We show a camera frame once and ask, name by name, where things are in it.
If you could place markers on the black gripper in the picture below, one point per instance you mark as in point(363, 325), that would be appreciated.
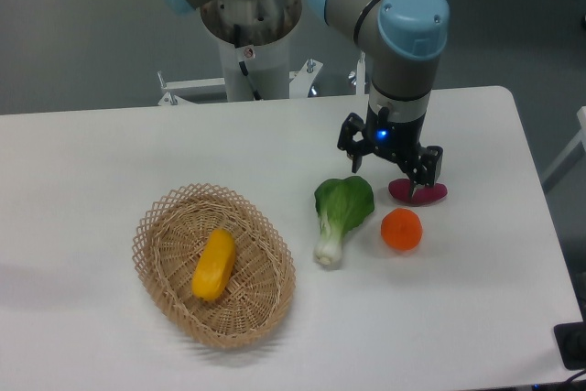
point(395, 142)

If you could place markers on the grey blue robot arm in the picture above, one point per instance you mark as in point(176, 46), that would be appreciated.
point(403, 38)

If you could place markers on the woven wicker basket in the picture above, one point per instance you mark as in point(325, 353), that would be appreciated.
point(169, 241)

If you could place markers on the purple sweet potato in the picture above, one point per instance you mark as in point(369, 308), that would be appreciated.
point(400, 190)

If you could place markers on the green bok choy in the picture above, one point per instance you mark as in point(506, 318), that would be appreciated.
point(341, 205)

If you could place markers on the orange tangerine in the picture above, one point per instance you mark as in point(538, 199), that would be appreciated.
point(401, 229)

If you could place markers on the black device at table edge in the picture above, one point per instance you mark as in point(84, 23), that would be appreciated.
point(570, 338)

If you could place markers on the white metal base frame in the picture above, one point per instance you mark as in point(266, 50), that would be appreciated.
point(310, 81)

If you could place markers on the white frame at right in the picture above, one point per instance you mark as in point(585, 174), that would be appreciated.
point(567, 158)

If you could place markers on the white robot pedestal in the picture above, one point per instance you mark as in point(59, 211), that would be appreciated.
point(253, 39)

